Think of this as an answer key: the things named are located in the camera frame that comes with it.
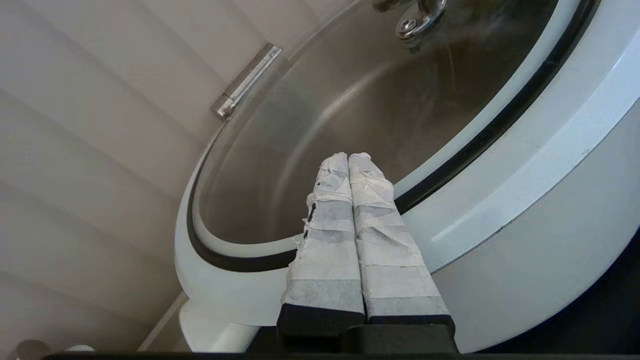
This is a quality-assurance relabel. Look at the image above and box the glass lid with steel handle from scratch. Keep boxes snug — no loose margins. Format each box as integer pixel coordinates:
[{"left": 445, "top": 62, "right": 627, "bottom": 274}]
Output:
[{"left": 174, "top": 0, "right": 640, "bottom": 328}]

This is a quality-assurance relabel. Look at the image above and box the small white pot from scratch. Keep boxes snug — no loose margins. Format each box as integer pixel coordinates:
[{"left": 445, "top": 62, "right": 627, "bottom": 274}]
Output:
[{"left": 177, "top": 97, "right": 640, "bottom": 355}]

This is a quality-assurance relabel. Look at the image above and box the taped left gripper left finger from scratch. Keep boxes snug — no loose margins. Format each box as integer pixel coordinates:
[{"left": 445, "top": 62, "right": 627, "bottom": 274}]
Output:
[{"left": 278, "top": 152, "right": 366, "bottom": 351}]

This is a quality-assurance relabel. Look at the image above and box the black glass cooktop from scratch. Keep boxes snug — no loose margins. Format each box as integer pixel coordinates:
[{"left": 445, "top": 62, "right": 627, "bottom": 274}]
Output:
[{"left": 480, "top": 240, "right": 640, "bottom": 354}]

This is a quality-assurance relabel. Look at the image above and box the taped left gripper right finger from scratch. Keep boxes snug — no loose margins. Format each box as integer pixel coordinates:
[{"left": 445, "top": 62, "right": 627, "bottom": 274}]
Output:
[{"left": 348, "top": 152, "right": 456, "bottom": 331}]

